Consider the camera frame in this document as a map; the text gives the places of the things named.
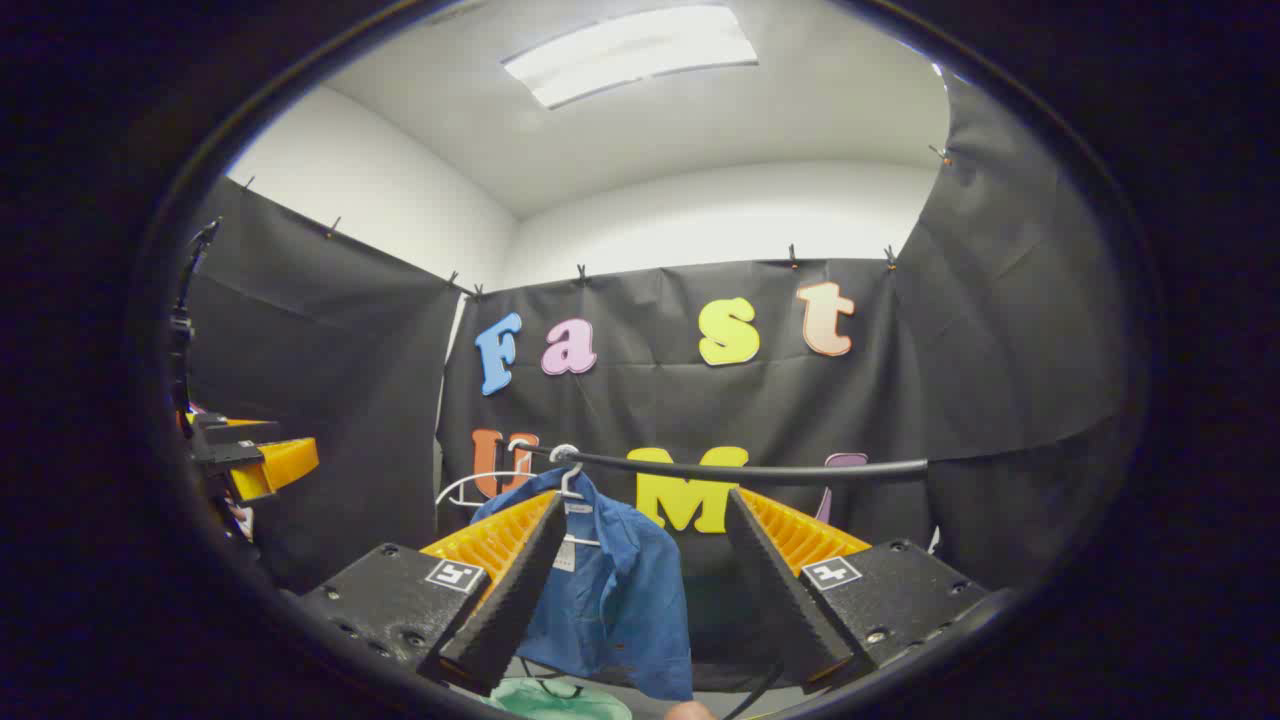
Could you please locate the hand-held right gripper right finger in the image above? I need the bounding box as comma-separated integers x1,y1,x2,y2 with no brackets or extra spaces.
725,487,991,696

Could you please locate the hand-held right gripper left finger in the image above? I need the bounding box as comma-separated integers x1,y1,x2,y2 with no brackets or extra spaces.
300,490,569,698

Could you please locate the green laundry hamper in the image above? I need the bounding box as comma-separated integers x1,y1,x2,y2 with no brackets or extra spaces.
480,676,633,720

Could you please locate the blue shirt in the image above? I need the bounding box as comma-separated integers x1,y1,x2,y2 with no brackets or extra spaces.
470,468,695,702

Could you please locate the white plastic hanger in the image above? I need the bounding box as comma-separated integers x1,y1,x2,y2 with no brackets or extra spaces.
436,470,533,509
548,444,603,549

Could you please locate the black clothes rack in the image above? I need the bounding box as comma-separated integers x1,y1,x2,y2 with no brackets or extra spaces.
497,440,929,720

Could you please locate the black backdrop cloth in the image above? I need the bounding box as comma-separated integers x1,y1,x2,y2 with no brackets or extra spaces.
185,70,1136,691

